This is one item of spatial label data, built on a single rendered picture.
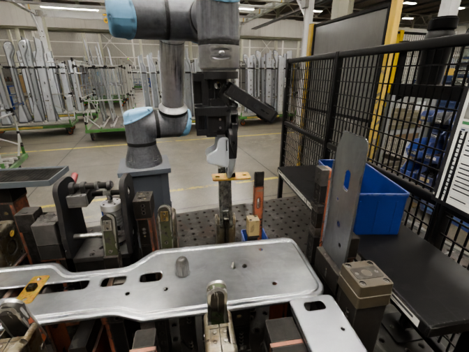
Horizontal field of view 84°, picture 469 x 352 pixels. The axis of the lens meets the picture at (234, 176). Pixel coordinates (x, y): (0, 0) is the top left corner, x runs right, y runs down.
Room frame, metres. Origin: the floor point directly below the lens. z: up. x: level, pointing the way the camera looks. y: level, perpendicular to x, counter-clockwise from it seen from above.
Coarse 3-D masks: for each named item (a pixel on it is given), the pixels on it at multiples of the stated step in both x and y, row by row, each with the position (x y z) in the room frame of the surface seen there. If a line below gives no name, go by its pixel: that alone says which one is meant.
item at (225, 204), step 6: (222, 168) 0.70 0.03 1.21; (222, 186) 0.69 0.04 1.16; (228, 186) 0.69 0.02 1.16; (222, 192) 0.69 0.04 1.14; (228, 192) 0.69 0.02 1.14; (222, 198) 0.68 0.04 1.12; (228, 198) 0.69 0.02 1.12; (222, 204) 0.68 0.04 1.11; (228, 204) 0.68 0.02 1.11; (222, 210) 0.67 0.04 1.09; (228, 210) 0.69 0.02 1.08; (222, 216) 0.67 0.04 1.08; (222, 222) 0.66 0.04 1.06
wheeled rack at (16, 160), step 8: (0, 64) 4.02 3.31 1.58; (0, 72) 4.01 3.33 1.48; (8, 96) 4.01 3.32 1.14; (16, 128) 4.00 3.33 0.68; (16, 144) 3.95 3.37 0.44; (24, 152) 4.01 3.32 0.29; (0, 160) 3.16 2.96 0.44; (8, 160) 3.63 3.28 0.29; (16, 160) 3.65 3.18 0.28; (24, 160) 3.86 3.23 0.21; (0, 168) 3.22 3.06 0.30
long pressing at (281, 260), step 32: (160, 256) 0.58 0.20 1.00; (192, 256) 0.58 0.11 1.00; (224, 256) 0.58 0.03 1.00; (256, 256) 0.58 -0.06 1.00; (288, 256) 0.58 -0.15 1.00; (0, 288) 0.47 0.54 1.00; (96, 288) 0.47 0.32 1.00; (128, 288) 0.47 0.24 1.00; (160, 288) 0.47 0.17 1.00; (192, 288) 0.47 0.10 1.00; (256, 288) 0.47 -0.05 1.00; (288, 288) 0.47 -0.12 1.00; (320, 288) 0.47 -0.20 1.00; (64, 320) 0.39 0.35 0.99; (160, 320) 0.39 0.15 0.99
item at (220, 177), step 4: (244, 172) 0.56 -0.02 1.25; (212, 176) 0.54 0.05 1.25; (216, 176) 0.54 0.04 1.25; (220, 176) 0.54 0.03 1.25; (224, 176) 0.54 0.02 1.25; (232, 176) 0.53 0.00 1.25; (236, 176) 0.54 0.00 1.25; (240, 176) 0.54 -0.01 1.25; (244, 176) 0.54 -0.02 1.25; (248, 176) 0.54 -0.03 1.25; (216, 180) 0.51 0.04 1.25; (220, 180) 0.52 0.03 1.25; (224, 180) 0.52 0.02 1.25; (228, 180) 0.52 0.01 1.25
